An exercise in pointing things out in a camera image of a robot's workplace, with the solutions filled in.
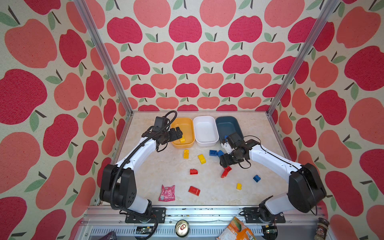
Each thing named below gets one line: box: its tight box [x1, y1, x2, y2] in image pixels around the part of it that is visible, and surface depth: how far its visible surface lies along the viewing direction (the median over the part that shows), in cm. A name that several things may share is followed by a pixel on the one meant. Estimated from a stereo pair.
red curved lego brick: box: [190, 168, 199, 175], surface depth 90 cm
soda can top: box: [175, 219, 190, 238], surface depth 63 cm
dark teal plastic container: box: [215, 116, 244, 144], surface depth 113 cm
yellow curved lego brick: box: [198, 154, 207, 165], surface depth 96 cm
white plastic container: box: [193, 115, 219, 147], surface depth 111 cm
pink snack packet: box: [158, 184, 176, 202], surface depth 82 cm
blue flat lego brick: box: [209, 150, 217, 156], surface depth 98 cm
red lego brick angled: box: [220, 169, 229, 178], surface depth 88 cm
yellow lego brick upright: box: [183, 149, 190, 159], surface depth 100 cm
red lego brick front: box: [188, 186, 201, 197], surface depth 83 cm
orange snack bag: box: [216, 216, 257, 240], surface depth 69 cm
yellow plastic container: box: [170, 117, 196, 149], surface depth 106 cm
